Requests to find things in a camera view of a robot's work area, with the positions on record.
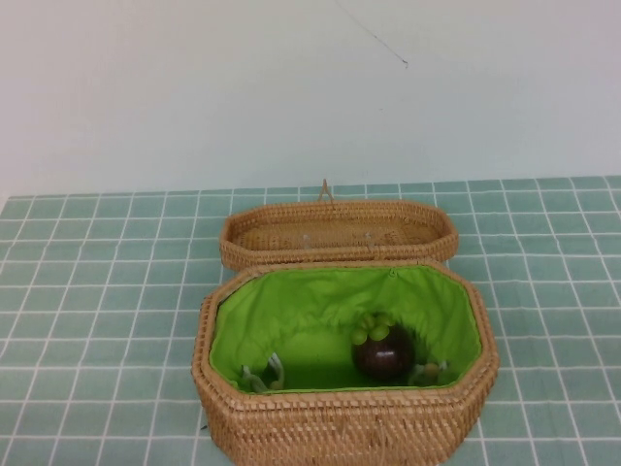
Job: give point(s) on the green fabric basket liner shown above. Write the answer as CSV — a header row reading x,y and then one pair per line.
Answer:
x,y
301,301

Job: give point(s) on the teal checked tablecloth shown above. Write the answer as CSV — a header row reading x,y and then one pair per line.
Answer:
x,y
97,291

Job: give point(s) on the dark purple mangosteen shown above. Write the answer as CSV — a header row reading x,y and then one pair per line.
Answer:
x,y
383,359

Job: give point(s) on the woven rattan basket lid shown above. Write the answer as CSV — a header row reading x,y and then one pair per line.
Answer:
x,y
339,213

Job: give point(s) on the woven rattan basket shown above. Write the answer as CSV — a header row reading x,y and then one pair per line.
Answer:
x,y
339,427

